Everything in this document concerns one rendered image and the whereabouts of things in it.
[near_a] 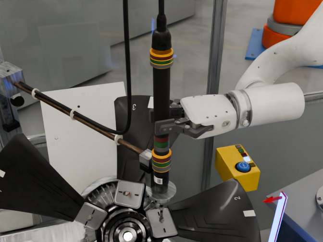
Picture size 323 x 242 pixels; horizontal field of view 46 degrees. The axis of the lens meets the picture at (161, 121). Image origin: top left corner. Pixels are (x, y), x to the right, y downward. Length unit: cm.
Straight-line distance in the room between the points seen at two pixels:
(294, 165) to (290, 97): 139
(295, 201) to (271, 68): 63
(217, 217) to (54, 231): 43
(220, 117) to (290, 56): 22
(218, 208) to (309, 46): 48
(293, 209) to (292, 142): 76
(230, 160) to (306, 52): 62
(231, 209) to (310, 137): 116
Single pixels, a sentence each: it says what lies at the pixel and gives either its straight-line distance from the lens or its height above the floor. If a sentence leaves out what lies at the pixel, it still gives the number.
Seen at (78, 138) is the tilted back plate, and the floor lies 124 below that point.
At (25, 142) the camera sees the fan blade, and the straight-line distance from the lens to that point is 92.
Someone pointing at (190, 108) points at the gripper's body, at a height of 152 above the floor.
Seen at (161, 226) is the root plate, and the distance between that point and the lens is 100.
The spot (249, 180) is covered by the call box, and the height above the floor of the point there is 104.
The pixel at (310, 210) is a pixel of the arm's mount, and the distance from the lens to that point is 142.
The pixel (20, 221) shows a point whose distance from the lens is 113.
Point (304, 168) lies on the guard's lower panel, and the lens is 230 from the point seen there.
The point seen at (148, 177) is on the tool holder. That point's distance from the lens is 90.
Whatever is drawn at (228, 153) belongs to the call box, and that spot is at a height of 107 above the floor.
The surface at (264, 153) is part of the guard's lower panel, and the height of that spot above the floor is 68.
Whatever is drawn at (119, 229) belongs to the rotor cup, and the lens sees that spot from 93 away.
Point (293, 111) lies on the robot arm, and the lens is 87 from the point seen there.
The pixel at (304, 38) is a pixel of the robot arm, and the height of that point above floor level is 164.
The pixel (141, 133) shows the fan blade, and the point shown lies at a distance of 99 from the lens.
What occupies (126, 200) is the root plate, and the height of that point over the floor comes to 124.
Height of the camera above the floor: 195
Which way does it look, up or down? 35 degrees down
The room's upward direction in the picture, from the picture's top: straight up
